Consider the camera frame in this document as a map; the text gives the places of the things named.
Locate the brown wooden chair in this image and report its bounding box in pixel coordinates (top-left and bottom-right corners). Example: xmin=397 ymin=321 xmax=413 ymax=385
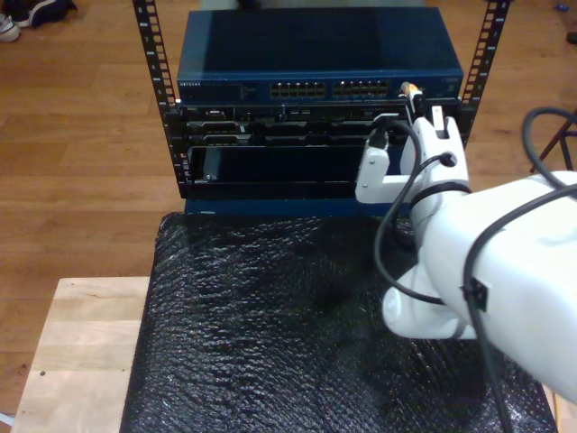
xmin=529 ymin=107 xmax=577 ymax=172

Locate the black rack server unit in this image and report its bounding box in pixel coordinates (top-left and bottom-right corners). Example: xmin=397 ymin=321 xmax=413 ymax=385
xmin=179 ymin=104 xmax=462 ymax=148

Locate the black bubble-wrap mat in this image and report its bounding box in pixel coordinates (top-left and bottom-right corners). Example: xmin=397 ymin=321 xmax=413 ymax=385
xmin=119 ymin=211 xmax=558 ymax=433

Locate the dark shoe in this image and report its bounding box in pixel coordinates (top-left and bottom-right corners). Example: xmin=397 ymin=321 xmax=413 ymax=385
xmin=13 ymin=0 xmax=78 ymax=29

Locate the white shoe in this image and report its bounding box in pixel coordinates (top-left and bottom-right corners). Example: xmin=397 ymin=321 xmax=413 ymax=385
xmin=0 ymin=13 xmax=23 ymax=44

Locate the black cable with angled plug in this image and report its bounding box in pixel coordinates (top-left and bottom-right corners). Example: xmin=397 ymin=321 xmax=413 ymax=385
xmin=460 ymin=106 xmax=577 ymax=433

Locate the blue network switch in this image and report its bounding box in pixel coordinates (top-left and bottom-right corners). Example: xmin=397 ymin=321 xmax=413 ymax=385
xmin=176 ymin=7 xmax=465 ymax=101

